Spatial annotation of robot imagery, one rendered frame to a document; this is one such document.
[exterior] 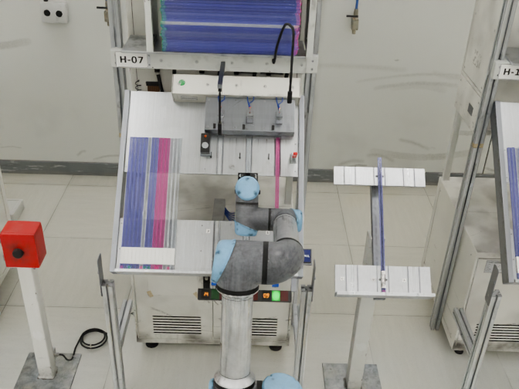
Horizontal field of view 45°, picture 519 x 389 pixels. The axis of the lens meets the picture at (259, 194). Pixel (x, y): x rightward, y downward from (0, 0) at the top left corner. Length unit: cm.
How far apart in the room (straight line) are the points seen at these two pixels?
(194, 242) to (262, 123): 51
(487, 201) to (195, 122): 147
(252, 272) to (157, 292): 120
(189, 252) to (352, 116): 211
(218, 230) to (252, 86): 56
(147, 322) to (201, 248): 69
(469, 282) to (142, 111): 155
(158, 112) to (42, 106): 192
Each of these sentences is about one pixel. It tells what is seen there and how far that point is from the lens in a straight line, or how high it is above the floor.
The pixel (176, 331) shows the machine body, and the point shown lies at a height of 14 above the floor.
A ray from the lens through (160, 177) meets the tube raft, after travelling 239.
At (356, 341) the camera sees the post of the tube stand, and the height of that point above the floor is 30.
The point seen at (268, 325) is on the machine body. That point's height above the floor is 19.
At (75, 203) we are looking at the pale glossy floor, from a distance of 416.
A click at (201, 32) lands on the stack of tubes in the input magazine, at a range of 236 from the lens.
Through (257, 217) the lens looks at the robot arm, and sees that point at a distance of 202.
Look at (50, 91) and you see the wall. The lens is 427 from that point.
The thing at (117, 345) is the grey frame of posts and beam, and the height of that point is 34.
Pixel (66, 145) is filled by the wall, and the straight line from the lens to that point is 440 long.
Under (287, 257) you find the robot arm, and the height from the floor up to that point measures 116.
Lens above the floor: 214
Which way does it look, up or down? 31 degrees down
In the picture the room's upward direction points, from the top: 2 degrees clockwise
